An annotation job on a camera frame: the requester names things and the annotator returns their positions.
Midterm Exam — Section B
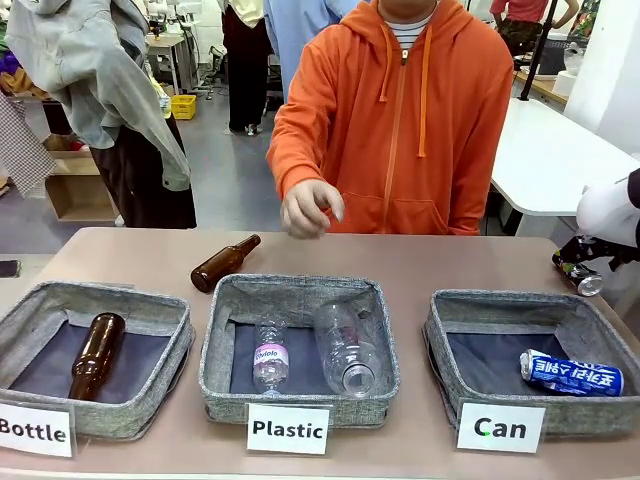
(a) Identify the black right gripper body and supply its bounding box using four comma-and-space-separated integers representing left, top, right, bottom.
592, 235, 640, 274

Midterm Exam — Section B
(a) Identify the black colourful drink can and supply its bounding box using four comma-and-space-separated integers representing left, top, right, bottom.
551, 248, 605, 298

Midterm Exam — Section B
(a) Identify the crushed blue drink can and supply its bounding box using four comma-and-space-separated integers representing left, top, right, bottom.
518, 347, 626, 398

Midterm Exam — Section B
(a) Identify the large clear plastic bottle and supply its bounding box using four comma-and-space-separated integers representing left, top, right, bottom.
313, 301, 383, 400

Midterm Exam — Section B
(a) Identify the small pink-label water bottle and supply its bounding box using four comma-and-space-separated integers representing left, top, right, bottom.
251, 318, 292, 398

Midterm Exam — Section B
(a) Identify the brown glass bottle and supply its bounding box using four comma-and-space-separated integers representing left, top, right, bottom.
189, 233, 262, 294
67, 312, 127, 402

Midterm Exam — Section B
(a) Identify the person's right forearm orange sleeve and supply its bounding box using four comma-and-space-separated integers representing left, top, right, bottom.
268, 94, 334, 190

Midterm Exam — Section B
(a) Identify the person's left forearm orange sleeve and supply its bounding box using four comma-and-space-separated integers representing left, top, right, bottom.
449, 119, 515, 237

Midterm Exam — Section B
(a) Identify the grey fabric basket can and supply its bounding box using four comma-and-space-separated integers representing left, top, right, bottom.
422, 288, 640, 439

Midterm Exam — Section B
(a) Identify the white Can label sign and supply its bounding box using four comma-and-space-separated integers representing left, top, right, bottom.
455, 402, 547, 454

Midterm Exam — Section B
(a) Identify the grey fabric basket plastic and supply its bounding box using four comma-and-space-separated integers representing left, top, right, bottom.
197, 273, 402, 430

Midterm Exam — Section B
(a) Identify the grey fabric basket bottle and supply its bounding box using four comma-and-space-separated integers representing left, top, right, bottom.
0, 280, 195, 442

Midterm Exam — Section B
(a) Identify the person's right hand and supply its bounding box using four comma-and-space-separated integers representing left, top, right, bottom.
280, 180, 347, 241

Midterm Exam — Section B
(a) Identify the white side table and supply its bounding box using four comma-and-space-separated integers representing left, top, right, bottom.
488, 97, 640, 217

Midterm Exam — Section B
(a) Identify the white paper roll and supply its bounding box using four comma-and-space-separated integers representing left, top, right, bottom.
553, 69, 584, 100

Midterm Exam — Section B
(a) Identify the clear glass jar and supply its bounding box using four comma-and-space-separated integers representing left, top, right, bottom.
563, 41, 587, 74

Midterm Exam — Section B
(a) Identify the person in orange hoodie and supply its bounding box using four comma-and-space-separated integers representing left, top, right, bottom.
268, 0, 515, 237

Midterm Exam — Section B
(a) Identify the black stand pole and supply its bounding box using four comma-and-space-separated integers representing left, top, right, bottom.
519, 0, 560, 102

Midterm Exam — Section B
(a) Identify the person in red top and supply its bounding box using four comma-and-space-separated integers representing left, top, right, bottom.
489, 0, 551, 55

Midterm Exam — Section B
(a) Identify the white Plastic label sign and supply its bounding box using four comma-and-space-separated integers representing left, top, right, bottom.
245, 402, 332, 456

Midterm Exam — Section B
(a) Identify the person in blue coat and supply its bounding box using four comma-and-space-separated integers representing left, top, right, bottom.
263, 0, 359, 109

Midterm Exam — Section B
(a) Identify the person in black trousers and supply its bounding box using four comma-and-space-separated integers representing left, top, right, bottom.
221, 0, 275, 137

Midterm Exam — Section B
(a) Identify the yellow plastic crate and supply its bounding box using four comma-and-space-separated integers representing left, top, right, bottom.
169, 93, 198, 121

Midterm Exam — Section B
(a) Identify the background work desk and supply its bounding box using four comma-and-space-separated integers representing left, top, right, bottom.
144, 33, 187, 96

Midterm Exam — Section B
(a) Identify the cardboard box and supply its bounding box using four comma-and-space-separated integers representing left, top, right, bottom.
43, 148, 122, 223

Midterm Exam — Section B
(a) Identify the person in grey jacket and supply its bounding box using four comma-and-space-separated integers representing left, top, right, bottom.
3, 0, 199, 230

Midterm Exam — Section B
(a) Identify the checked cloth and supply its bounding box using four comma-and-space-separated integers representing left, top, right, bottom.
0, 90, 57, 200

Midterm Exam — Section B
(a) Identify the white Bottle label sign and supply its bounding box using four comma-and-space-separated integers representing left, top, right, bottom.
0, 401, 77, 459

